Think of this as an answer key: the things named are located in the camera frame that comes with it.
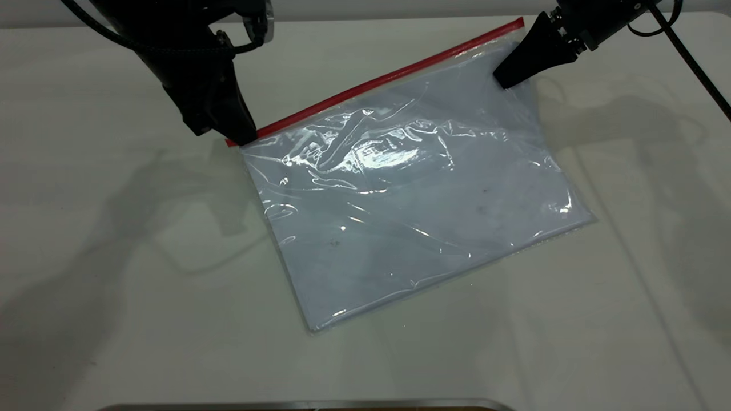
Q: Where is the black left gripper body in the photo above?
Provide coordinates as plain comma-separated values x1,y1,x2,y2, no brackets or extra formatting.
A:
130,27,236,87

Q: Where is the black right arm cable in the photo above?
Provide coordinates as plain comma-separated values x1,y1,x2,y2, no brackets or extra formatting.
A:
627,0,731,122

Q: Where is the clear zip bag red zipper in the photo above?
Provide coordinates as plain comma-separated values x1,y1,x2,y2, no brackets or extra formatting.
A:
226,17,598,333

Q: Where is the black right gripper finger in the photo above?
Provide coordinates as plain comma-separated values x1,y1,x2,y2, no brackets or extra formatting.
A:
493,11,579,90

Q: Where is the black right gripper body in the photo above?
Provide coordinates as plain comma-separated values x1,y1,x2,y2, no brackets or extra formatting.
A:
550,0,649,53

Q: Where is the silver metal frame edge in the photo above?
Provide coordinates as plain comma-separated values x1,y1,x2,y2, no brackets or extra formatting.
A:
97,398,515,411

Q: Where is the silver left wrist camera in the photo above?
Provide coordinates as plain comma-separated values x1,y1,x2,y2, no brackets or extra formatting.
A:
242,0,276,44

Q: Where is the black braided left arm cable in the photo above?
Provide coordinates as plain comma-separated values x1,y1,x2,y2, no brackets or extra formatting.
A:
59,0,267,57

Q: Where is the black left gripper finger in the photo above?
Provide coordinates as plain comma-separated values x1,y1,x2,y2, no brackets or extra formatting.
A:
199,56,259,147
162,84,222,137

